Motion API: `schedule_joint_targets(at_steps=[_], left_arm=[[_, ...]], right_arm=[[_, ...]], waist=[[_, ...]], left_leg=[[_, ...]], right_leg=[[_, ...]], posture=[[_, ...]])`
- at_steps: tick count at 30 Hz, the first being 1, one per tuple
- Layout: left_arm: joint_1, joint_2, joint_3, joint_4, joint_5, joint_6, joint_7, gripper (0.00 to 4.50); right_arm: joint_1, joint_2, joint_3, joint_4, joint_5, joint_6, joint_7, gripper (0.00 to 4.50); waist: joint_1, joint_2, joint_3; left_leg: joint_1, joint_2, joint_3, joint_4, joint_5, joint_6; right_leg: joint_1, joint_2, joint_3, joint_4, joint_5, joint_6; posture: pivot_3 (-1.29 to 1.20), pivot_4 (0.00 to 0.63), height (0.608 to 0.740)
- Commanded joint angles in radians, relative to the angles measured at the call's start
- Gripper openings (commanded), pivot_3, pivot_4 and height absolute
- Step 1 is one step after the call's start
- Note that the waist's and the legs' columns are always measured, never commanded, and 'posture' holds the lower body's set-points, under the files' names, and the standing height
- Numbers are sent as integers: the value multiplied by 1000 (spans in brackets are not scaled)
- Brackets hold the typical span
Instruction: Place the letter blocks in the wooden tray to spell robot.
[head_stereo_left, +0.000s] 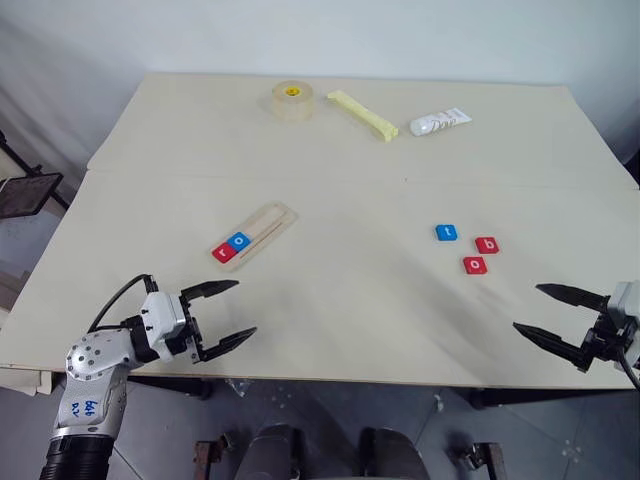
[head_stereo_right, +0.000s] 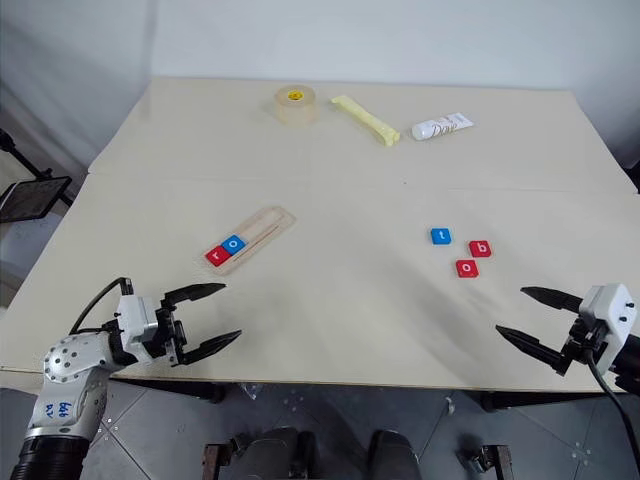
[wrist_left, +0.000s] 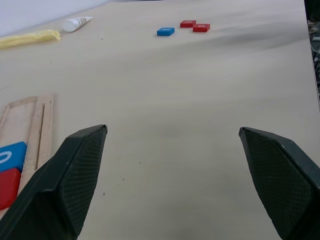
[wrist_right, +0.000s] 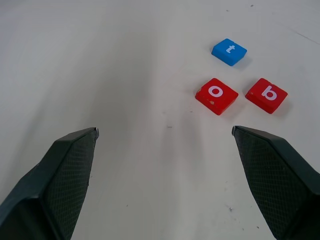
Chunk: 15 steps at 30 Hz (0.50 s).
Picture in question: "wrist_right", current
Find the red letter o tile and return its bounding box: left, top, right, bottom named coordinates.
left=194, top=77, right=239, bottom=116

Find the red letter b tile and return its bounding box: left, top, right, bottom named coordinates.
left=245, top=77, right=289, bottom=115

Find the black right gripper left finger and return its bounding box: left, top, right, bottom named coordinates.
left=0, top=127, right=100, bottom=240

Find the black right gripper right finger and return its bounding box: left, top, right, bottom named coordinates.
left=231, top=125, right=320, bottom=240

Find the blue letter t tile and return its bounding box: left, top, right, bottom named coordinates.
left=211, top=38, right=248, bottom=67

